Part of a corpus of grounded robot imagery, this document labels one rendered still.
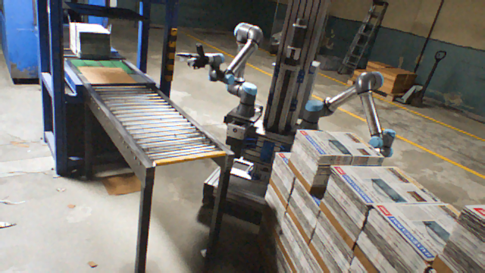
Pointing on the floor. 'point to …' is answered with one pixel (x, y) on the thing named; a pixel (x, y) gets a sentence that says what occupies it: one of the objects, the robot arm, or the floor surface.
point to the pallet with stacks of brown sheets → (404, 82)
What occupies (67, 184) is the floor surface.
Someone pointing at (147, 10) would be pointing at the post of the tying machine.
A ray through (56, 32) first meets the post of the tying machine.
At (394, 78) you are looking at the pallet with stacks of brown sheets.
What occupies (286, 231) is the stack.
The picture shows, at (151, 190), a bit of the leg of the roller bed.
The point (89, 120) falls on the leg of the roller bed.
